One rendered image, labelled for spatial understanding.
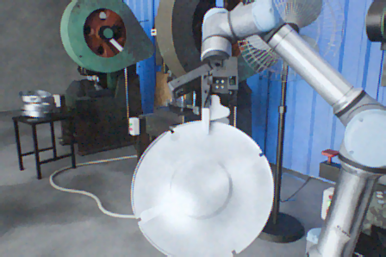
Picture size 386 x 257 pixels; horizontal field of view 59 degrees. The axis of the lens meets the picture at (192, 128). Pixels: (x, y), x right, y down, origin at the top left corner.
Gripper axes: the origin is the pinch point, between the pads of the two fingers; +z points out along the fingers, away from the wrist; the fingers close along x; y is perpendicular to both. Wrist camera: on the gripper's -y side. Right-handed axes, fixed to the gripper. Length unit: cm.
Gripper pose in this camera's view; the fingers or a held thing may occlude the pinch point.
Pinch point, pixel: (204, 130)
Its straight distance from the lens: 73.9
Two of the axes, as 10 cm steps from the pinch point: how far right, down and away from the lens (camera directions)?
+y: 10.0, 0.2, -0.8
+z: -0.6, 8.6, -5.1
